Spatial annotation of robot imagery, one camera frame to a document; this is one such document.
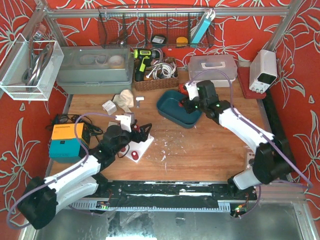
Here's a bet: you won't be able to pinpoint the coiled white cables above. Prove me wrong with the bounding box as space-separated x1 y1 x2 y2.
146 62 178 80

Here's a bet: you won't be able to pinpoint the beige work glove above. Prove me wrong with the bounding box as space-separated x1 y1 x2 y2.
112 89 134 113

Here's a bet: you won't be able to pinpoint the red mat under supply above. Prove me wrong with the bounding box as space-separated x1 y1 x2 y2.
237 66 267 100

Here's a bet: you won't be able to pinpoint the teal plastic tray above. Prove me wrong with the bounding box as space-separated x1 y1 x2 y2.
156 89 202 129

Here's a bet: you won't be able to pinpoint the teal white book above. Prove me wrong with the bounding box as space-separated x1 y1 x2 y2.
190 8 216 47

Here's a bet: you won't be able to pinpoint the red cube block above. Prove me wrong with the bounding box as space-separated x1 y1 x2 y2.
178 83 189 96

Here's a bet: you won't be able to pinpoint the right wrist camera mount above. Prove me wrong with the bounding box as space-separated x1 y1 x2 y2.
183 81 199 101

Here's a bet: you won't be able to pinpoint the clear acrylic wall bin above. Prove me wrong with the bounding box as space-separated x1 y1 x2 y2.
0 34 64 101

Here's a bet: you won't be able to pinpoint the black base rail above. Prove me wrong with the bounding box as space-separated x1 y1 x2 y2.
77 179 258 213

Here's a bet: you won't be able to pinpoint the white power supply unit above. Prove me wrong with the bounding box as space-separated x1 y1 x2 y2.
249 49 277 94

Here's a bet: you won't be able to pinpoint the black round tape case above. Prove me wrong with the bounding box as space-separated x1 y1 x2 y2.
150 34 167 48

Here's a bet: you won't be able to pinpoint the teal electronic box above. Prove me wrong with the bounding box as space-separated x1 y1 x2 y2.
49 138 86 164

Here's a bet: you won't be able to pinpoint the white plastic handled case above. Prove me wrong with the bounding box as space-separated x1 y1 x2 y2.
188 54 238 88

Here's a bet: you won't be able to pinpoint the black wire hanging basket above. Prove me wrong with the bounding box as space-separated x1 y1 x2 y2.
97 5 216 49

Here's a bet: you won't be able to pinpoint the woven wicker basket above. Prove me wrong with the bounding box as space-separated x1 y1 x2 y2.
132 57 179 91

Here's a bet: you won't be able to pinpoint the grey plastic storage box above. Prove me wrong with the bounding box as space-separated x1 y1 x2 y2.
56 46 134 95

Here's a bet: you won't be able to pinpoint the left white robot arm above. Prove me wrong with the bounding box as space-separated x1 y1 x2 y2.
17 122 152 230

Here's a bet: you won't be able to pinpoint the orange electronic box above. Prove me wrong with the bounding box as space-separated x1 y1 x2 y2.
51 122 85 140

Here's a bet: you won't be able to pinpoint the green black cordless drill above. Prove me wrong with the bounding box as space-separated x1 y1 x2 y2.
133 48 160 82

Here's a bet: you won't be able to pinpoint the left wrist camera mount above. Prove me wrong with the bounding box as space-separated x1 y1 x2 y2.
115 112 135 133

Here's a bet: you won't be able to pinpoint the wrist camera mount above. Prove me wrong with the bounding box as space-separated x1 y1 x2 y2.
115 112 135 133
183 81 199 101

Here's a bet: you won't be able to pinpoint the small white metal bracket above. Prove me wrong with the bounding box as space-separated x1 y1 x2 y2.
135 96 145 108

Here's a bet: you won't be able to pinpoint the white peg base plate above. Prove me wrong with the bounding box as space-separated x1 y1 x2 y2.
119 135 155 163

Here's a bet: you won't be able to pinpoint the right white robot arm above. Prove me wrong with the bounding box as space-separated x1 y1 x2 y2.
180 80 294 191

